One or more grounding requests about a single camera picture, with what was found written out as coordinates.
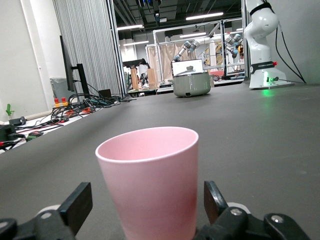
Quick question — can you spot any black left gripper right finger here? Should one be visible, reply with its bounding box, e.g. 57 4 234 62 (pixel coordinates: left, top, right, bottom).
197 180 311 240

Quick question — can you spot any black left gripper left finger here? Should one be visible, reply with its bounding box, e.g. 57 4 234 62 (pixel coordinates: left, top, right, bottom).
0 181 94 240

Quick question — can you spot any pink plastic cup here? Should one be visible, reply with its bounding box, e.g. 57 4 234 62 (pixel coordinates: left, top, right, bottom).
94 126 200 240

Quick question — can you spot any black electronics box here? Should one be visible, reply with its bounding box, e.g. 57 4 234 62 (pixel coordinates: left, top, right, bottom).
0 123 17 143

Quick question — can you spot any grey-green cooking pot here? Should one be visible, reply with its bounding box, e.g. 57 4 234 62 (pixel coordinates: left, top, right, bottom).
167 71 215 99

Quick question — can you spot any green plastic clamp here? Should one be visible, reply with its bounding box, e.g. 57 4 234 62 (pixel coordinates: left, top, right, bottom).
5 103 16 122

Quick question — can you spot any grey waste bin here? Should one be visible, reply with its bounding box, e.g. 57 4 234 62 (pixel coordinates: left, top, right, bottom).
49 77 69 102

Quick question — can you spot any glass pot lid grey knob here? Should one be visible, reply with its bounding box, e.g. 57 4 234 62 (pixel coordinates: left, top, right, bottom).
172 65 209 77

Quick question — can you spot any tall wooden box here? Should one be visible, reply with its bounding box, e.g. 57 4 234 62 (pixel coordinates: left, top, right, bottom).
146 67 159 90

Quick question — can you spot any white laptop screen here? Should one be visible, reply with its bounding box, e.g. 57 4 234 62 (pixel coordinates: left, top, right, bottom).
170 58 205 77

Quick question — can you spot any black computer monitor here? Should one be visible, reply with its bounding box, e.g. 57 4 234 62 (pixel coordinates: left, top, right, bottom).
59 35 90 99

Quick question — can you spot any beige fabric curtain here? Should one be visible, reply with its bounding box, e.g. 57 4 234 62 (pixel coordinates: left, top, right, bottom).
146 41 191 87

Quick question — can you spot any grey pleated curtain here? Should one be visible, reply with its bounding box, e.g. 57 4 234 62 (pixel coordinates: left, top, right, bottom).
52 0 125 97

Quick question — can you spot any ceiling tube light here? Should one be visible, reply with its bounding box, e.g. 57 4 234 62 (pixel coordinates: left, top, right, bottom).
122 40 150 47
185 11 225 22
179 31 208 39
116 24 145 32

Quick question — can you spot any tangle of black cables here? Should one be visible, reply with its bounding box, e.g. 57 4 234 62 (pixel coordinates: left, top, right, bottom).
34 92 137 126

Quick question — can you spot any aluminium frame cage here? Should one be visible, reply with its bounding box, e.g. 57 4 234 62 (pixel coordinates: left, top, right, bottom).
152 18 250 81

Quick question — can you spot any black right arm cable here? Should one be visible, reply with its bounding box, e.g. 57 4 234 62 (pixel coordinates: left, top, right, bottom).
274 21 307 85

